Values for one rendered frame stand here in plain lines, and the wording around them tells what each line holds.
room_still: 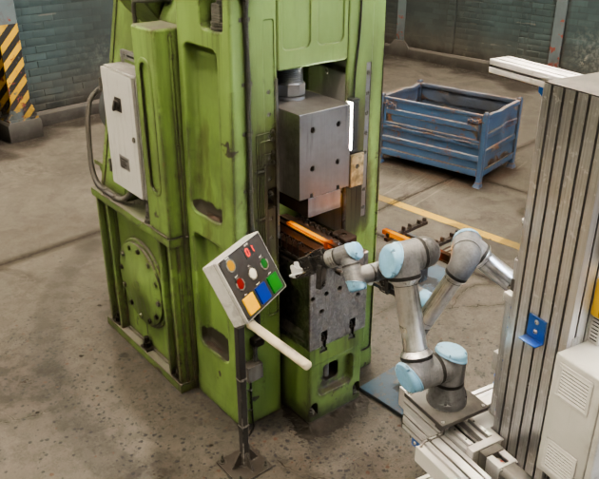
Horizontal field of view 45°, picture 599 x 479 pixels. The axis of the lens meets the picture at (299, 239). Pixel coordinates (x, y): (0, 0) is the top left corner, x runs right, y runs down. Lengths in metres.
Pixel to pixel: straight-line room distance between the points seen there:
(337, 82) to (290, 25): 0.46
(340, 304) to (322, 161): 0.77
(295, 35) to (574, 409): 1.87
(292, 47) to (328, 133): 0.40
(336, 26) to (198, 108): 0.73
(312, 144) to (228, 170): 0.39
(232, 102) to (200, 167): 0.54
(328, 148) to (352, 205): 0.52
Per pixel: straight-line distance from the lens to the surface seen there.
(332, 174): 3.37
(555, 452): 2.61
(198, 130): 3.48
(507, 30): 11.41
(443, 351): 2.67
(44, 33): 9.03
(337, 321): 3.67
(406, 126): 7.25
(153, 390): 4.24
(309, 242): 3.52
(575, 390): 2.44
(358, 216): 3.79
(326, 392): 3.90
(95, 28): 9.33
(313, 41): 3.31
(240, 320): 2.97
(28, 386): 4.46
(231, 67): 3.07
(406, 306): 2.55
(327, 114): 3.25
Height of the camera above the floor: 2.54
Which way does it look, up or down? 26 degrees down
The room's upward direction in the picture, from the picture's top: straight up
